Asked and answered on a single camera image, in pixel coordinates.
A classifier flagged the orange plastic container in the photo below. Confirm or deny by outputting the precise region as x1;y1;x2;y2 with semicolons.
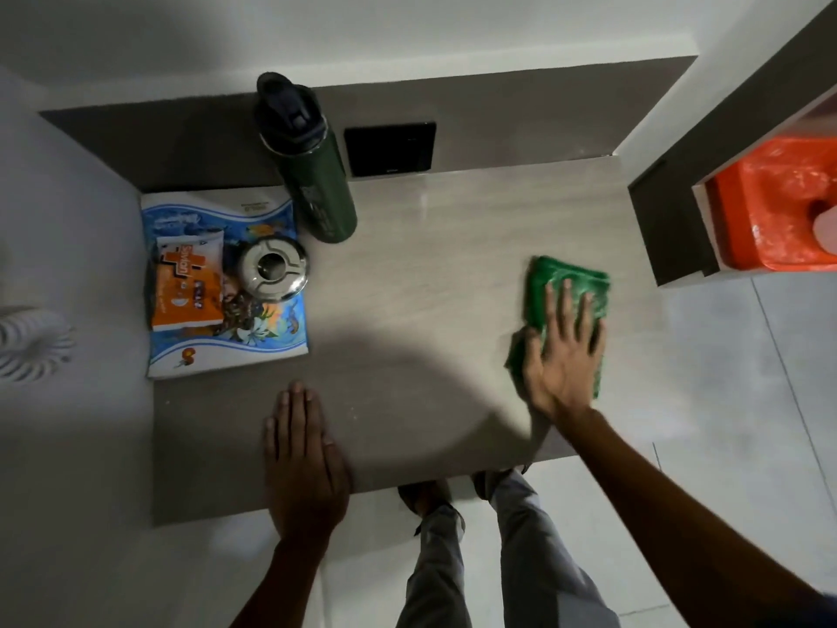
705;136;837;273

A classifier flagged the person's right forearm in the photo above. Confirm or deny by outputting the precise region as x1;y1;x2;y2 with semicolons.
556;409;837;628

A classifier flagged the person's left forearm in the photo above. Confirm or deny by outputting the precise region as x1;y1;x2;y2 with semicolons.
229;535;329;628

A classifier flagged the person's left trouser leg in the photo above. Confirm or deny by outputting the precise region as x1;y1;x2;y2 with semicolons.
395;503;473;628

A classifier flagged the person's right hand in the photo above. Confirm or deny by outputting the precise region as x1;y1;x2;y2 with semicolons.
521;279;607;422

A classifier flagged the person's trouser leg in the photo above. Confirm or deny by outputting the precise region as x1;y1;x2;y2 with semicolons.
489;472;621;628
395;503;473;628

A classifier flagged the white round slotted fan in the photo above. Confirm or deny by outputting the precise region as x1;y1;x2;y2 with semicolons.
0;306;75;384

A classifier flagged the person's dark shoe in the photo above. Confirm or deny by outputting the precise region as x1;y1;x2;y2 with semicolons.
398;480;453;519
471;468;515;502

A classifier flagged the round metal ashtray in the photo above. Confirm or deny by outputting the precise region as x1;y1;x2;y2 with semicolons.
236;235;310;303

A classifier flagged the person's left dark shoe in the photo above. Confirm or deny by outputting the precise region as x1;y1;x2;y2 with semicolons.
398;480;453;519

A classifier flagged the person's right trouser leg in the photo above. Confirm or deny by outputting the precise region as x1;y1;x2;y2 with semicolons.
489;472;621;628

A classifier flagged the black wall socket plate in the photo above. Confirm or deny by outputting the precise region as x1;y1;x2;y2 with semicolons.
343;122;438;179

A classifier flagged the person's right dark shoe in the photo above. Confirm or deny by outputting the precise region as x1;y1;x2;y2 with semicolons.
471;468;515;502

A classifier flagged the green cleaning cloth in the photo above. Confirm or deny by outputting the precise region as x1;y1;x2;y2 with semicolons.
505;255;612;399

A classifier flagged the green bottle with dark cap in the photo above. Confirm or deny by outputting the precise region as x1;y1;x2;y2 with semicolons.
254;72;358;244

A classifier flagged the person's left hand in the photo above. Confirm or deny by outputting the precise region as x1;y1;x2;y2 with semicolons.
263;382;354;546

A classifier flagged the orange wet wipes packet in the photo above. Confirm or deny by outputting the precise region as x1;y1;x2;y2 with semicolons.
151;230;225;332

